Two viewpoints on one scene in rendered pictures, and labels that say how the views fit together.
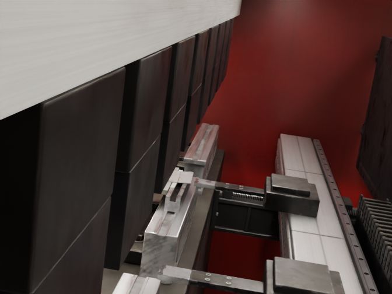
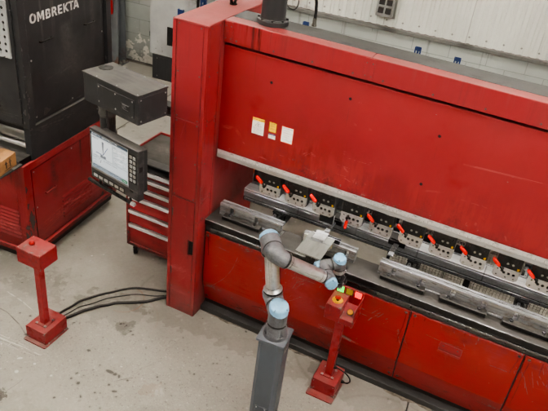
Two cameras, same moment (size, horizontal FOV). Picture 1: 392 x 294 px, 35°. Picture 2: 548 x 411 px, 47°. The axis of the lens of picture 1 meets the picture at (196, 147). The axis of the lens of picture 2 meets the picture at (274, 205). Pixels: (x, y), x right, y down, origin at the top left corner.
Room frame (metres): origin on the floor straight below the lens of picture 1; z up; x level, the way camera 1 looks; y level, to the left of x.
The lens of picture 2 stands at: (0.55, 3.55, 3.45)
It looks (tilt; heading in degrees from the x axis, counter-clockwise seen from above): 32 degrees down; 288
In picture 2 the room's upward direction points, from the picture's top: 7 degrees clockwise
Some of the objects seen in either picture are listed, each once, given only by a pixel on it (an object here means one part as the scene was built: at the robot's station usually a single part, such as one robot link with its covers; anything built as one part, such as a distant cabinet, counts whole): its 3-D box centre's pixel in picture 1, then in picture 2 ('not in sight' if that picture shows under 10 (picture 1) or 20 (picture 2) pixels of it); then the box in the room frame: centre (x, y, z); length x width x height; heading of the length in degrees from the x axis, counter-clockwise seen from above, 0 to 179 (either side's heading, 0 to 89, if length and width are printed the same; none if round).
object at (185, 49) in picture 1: (143, 104); (413, 232); (0.72, 0.07, 1.26); 0.15 x 0.09 x 0.17; 176
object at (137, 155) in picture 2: not in sight; (120, 161); (2.57, 0.53, 1.42); 0.45 x 0.12 x 0.36; 164
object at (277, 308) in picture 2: not in sight; (278, 311); (1.30, 0.84, 0.94); 0.13 x 0.12 x 0.14; 124
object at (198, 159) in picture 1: (202, 154); (252, 217); (1.84, -0.02, 0.92); 0.50 x 0.06 x 0.10; 176
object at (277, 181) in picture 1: (255, 187); (333, 222); (1.28, -0.14, 1.01); 0.26 x 0.12 x 0.05; 86
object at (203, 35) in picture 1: (169, 83); (382, 221); (0.92, 0.05, 1.26); 0.15 x 0.09 x 0.17; 176
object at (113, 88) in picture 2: not in sight; (125, 139); (2.59, 0.44, 1.53); 0.51 x 0.25 x 0.85; 164
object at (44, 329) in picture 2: not in sight; (41, 290); (3.01, 0.87, 0.41); 0.25 x 0.20 x 0.83; 86
